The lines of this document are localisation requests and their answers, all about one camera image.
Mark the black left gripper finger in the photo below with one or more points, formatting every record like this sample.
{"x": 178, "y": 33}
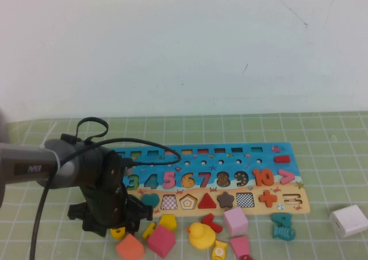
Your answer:
{"x": 132, "y": 226}
{"x": 96, "y": 230}

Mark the white power adapter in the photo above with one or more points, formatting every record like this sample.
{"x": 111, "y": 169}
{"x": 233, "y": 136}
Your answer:
{"x": 349, "y": 221}

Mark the pink greater-than sign piece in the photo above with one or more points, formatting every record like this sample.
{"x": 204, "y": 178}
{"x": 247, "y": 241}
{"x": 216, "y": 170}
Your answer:
{"x": 286, "y": 177}

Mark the pink number five piece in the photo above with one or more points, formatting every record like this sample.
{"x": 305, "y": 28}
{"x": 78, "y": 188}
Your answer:
{"x": 171, "y": 180}

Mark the yellow number six piece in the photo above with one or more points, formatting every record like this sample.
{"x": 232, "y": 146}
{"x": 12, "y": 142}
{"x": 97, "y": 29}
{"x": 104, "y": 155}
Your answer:
{"x": 118, "y": 233}

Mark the teal number four piece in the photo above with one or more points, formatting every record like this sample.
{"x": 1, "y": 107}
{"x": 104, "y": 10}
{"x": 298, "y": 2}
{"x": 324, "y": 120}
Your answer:
{"x": 281, "y": 219}

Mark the pink trapezoid piece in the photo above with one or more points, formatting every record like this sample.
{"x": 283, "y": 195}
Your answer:
{"x": 240, "y": 246}

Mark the blue wooden puzzle board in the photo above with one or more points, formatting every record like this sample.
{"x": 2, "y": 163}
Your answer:
{"x": 258, "y": 191}

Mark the pink cube block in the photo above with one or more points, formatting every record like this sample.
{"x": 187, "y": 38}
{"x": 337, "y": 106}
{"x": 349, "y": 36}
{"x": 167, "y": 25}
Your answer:
{"x": 235, "y": 221}

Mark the teal fish piece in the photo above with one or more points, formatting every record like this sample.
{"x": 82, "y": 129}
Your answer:
{"x": 283, "y": 232}

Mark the red number seven piece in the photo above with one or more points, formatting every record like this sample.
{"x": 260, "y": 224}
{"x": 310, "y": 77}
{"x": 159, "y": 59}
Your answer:
{"x": 212, "y": 224}

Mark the red fish piece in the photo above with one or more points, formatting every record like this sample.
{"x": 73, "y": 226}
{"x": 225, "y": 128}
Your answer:
{"x": 247, "y": 257}

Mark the red triangle piece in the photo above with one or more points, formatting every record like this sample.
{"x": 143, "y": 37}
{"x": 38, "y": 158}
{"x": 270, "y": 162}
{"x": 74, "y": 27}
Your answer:
{"x": 207, "y": 203}

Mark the yellow rubber duck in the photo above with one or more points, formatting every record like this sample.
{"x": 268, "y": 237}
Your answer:
{"x": 202, "y": 237}

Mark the brown star piece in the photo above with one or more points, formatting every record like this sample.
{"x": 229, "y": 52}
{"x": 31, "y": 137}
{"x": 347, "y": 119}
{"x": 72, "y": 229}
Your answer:
{"x": 225, "y": 200}

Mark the orange number ten piece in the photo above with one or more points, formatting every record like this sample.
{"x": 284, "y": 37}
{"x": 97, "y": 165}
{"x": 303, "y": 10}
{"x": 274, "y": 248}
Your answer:
{"x": 263, "y": 177}

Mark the yellow fish piece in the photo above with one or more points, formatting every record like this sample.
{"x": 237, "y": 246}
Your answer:
{"x": 219, "y": 251}

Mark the orange square block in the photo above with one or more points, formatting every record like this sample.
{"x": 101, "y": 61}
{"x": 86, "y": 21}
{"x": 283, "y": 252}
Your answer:
{"x": 129, "y": 248}

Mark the yellow trapezoid piece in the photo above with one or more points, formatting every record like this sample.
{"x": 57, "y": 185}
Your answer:
{"x": 168, "y": 222}

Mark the white zip tie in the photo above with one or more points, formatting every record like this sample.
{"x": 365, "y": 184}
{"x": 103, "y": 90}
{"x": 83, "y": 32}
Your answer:
{"x": 56, "y": 159}

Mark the red rectangle piece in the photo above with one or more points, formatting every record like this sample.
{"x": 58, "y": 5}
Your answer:
{"x": 282, "y": 159}

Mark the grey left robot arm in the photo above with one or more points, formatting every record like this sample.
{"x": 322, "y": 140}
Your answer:
{"x": 28, "y": 165}

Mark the orange plus sign piece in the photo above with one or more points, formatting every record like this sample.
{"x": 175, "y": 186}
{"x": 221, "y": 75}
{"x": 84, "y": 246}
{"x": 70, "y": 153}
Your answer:
{"x": 267, "y": 198}

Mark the teal heart piece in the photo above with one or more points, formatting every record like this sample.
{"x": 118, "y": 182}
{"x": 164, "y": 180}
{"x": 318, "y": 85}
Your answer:
{"x": 151, "y": 200}

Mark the magenta square block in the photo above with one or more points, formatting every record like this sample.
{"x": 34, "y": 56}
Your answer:
{"x": 161, "y": 241}

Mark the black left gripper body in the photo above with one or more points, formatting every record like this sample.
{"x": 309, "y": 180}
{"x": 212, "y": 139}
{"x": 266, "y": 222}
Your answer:
{"x": 110, "y": 196}

